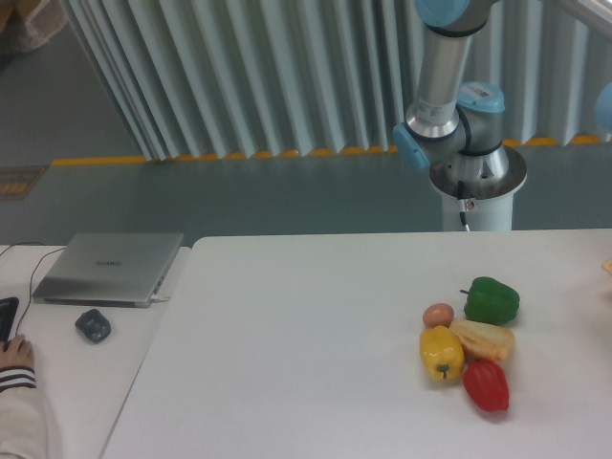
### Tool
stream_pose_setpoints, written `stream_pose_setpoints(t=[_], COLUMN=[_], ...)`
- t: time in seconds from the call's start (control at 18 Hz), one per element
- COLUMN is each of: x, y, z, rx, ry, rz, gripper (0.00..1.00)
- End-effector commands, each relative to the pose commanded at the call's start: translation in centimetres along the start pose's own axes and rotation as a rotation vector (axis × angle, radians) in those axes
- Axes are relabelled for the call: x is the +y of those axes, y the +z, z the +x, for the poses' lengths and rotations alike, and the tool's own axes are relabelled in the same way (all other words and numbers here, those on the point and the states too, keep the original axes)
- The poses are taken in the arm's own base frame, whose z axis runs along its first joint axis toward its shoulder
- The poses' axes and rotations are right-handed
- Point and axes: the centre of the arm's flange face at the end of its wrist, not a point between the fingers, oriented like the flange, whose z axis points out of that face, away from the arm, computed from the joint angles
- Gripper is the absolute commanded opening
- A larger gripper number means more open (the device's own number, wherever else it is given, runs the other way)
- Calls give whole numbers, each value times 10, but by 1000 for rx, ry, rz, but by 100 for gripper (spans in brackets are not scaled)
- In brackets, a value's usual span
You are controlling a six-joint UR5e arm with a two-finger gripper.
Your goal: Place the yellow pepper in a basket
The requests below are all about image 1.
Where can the cream sleeved forearm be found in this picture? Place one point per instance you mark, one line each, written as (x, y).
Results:
(24, 430)

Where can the red bell pepper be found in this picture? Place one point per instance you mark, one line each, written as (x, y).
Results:
(486, 384)

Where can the brown egg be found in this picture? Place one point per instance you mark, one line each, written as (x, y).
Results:
(438, 314)

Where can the green bell pepper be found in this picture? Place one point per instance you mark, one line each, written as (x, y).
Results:
(491, 301)

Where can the grey folding screen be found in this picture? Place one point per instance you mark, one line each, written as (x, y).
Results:
(223, 77)

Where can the person's hand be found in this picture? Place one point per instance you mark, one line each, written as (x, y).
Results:
(18, 352)

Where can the wicker basket edge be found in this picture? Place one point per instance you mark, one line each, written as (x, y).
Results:
(607, 266)

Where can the black keyboard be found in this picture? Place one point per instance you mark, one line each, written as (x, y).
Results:
(8, 309)

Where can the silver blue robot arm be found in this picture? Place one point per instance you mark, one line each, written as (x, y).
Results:
(442, 86)

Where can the yellow bell pepper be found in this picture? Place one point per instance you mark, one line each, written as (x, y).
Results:
(442, 354)

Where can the silver closed laptop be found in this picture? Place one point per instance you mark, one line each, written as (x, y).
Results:
(123, 269)

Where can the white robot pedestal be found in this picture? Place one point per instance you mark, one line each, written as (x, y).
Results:
(477, 193)

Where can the toast bread slice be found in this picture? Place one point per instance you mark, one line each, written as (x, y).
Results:
(483, 340)

